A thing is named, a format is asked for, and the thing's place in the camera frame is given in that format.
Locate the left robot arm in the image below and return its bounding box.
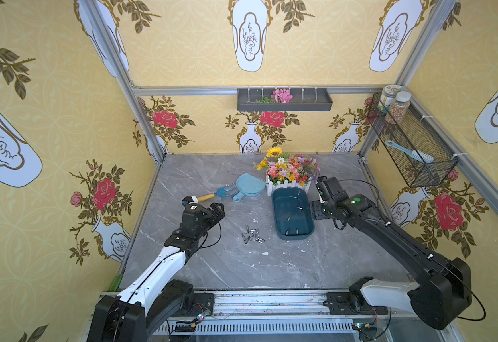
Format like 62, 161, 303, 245
86, 202, 225, 341

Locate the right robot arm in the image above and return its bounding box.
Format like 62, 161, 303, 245
316, 176, 473, 330

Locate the dark teal storage box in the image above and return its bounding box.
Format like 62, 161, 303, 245
272, 188, 314, 241

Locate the white picket flower planter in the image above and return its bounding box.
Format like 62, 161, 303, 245
255, 147, 321, 196

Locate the light blue plastic scoop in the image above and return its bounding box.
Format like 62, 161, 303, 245
233, 173, 266, 202

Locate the light blue brush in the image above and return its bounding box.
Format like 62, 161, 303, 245
385, 141, 435, 164

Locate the clear jar beige lid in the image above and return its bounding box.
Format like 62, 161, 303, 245
386, 91, 411, 124

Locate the pink flower on shelf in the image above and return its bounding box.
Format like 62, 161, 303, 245
271, 88, 293, 104

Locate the clear jar white lid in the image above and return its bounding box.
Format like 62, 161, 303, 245
377, 84, 406, 113

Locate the yellow handled blue garden fork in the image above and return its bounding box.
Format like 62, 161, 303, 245
195, 183, 239, 202

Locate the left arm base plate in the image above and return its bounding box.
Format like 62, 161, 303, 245
176, 292, 215, 318

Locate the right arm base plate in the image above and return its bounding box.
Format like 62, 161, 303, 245
323, 292, 389, 316

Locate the aluminium front rail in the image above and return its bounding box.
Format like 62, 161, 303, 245
81, 289, 455, 342

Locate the black wire mesh basket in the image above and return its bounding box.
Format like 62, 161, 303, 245
368, 93, 458, 188

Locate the dark grey wall shelf tray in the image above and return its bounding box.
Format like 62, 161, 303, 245
236, 87, 333, 112

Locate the aluminium corner frame post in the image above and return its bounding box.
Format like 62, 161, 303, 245
74, 1, 165, 165

